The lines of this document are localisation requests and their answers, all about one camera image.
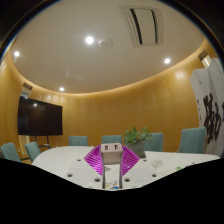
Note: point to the small green box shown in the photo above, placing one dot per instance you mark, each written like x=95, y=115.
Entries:
x=179, y=168

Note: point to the round ceiling lights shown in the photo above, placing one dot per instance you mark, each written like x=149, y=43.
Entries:
x=89, y=40

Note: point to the white calligraphy folding screen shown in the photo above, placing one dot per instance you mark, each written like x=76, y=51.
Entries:
x=210, y=110

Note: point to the colourful sticker sheet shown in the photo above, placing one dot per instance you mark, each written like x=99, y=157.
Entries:
x=113, y=185

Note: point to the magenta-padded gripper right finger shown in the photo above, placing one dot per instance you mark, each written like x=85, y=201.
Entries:
x=130, y=163

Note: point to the green plant in grey vase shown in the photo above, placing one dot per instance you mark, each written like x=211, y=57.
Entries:
x=137, y=148

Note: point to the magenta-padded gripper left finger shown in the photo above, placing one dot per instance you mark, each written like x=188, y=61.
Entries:
x=93, y=163

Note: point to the black television on stand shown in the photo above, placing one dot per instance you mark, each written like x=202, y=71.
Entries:
x=40, y=116

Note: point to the pale pink charger block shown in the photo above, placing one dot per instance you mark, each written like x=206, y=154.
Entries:
x=111, y=153

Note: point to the teal chairs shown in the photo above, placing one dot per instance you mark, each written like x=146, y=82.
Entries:
x=193, y=140

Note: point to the round white ceiling sensor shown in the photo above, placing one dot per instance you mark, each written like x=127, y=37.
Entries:
x=106, y=42

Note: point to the white ceiling air vent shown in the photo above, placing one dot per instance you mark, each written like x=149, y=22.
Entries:
x=145, y=25

